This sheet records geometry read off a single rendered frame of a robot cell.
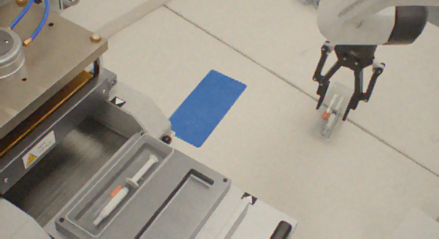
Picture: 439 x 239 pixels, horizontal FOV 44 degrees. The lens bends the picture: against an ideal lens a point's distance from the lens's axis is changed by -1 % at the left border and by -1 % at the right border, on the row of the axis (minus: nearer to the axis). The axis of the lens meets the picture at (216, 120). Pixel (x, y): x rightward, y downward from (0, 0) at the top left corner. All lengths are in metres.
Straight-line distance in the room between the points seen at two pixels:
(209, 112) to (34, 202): 0.50
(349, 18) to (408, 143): 0.49
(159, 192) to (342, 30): 0.39
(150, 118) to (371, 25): 0.39
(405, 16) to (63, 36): 0.55
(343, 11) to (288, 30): 0.60
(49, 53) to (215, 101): 0.53
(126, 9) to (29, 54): 0.62
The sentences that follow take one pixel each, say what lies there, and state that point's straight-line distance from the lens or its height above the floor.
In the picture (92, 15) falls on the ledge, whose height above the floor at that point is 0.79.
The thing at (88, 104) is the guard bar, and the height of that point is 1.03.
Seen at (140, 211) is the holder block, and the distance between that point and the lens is 0.78.
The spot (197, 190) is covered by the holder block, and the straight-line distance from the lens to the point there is 0.82.
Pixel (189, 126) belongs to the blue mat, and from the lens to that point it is 1.19.
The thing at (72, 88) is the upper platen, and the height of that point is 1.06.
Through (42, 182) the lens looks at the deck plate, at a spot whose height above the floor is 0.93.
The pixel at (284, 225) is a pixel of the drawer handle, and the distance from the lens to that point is 0.77.
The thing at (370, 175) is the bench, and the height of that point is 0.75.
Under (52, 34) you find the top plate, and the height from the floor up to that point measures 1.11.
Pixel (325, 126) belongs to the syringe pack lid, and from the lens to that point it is 1.23.
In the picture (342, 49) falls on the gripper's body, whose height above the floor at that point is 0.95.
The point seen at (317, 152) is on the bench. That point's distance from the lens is 1.20.
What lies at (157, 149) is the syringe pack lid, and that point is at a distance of 0.83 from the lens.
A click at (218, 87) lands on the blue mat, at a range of 1.28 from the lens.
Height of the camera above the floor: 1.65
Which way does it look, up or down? 48 degrees down
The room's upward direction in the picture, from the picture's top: 9 degrees clockwise
